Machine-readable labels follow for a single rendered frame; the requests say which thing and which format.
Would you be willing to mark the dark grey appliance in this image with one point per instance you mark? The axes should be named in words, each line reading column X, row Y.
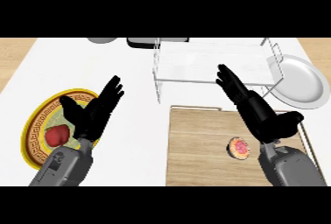
column 146, row 42

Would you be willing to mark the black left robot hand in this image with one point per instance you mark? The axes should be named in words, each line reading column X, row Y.
column 92, row 112

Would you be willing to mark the red apple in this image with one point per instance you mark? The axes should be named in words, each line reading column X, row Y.
column 56, row 136

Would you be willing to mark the yellow patterned round plate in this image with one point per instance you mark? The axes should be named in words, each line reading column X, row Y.
column 40, row 128

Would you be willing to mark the grey round object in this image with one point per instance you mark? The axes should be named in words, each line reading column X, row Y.
column 102, row 40

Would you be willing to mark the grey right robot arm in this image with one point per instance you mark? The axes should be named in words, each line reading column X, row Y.
column 288, row 164

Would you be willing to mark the wooden tray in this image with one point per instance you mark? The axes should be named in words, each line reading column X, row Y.
column 207, row 145

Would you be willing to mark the white round plate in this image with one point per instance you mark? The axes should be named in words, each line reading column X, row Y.
column 298, row 81

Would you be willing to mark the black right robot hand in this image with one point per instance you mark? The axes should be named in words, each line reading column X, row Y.
column 259, row 113

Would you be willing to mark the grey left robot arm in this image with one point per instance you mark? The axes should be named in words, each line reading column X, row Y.
column 63, row 166

